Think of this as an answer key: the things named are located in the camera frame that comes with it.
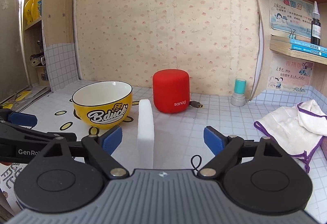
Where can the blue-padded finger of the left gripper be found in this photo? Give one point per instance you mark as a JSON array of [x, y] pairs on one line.
[[22, 119]]

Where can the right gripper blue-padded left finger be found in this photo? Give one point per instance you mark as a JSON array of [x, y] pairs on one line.
[[98, 151]]

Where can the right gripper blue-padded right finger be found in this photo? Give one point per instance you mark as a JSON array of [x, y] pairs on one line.
[[226, 150]]

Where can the yellow white ceramic bowl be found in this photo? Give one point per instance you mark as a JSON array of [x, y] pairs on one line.
[[103, 104]]

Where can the white sponge block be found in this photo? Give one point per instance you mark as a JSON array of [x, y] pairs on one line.
[[146, 134]]

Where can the metal folding rack yellow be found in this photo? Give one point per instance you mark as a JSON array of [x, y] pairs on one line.
[[23, 99]]

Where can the teal capped small bottle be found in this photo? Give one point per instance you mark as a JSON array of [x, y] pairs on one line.
[[238, 96]]

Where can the white cloth purple trim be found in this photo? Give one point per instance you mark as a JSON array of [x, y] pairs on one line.
[[299, 130]]

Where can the red cylindrical speaker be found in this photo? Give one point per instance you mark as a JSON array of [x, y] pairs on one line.
[[171, 90]]

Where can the illustrated poster lower right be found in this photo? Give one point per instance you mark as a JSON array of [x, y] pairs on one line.
[[288, 74]]

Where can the wooden shelf unit left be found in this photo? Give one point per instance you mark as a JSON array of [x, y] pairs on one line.
[[48, 47]]

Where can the stacked books on shelf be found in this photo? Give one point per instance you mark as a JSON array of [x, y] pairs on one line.
[[298, 49]]

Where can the dark bottle on shelf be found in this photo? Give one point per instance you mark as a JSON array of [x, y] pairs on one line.
[[315, 25]]

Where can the illustrated poster on shelf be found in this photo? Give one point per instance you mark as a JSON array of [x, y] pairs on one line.
[[291, 16]]

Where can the brown cable plug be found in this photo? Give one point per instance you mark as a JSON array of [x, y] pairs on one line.
[[196, 104]]

